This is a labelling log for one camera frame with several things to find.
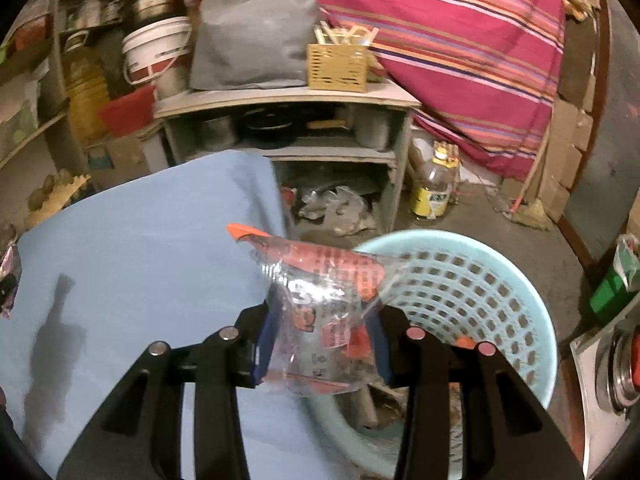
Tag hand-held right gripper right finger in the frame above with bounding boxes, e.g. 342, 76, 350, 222
367, 305, 586, 480

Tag white plastic bucket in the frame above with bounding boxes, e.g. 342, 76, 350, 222
121, 16, 193, 101

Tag green plastic bag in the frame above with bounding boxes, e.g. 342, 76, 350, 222
589, 235, 640, 311

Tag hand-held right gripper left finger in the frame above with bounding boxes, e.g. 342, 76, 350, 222
57, 302, 274, 480

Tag red plastic tray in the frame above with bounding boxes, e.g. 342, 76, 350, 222
97, 85, 157, 137

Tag large yellow oil jug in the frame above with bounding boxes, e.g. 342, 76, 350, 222
62, 45, 111, 146

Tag steel gas stove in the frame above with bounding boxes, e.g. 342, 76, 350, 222
570, 305, 640, 476

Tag clear orange plastic wrapper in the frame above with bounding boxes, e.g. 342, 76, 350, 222
226, 224, 396, 398

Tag grey fabric bag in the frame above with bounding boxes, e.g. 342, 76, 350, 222
189, 0, 321, 92

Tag yellow crumpled foam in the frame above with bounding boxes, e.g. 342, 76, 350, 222
25, 170, 91, 226

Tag grey shelf cabinet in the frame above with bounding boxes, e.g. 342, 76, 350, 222
154, 80, 422, 233

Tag pink foil wrapper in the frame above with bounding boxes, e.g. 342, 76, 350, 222
0, 242, 22, 318

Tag small steel pot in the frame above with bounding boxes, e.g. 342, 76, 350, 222
195, 116, 237, 152

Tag bundle of wooden utensils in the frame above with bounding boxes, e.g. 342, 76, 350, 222
314, 22, 381, 49

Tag brown cardboard box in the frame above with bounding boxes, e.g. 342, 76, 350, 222
85, 132, 168, 191

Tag grey metal pot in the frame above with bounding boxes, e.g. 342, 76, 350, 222
354, 110, 393, 151

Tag stack of cardboard boxes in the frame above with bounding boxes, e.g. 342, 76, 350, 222
537, 25, 598, 223

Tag clear bottle yellow label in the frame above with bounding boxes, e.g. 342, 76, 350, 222
411, 141, 462, 221

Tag crumpled plastic bags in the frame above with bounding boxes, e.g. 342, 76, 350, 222
297, 186, 378, 237

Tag wooden storage shelf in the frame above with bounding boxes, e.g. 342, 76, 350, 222
0, 0, 126, 171

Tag yellow woven basket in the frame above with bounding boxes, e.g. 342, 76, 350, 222
306, 42, 372, 93

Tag light blue plastic basket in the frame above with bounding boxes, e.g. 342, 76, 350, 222
305, 230, 558, 478

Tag red striped blanket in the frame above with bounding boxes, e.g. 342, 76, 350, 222
180, 0, 568, 181

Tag black pan stack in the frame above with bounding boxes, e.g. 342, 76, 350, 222
240, 107, 298, 148

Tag dark grey door panel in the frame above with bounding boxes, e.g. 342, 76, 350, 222
557, 0, 640, 271

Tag straw broom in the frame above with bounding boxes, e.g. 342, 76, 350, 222
510, 130, 551, 231

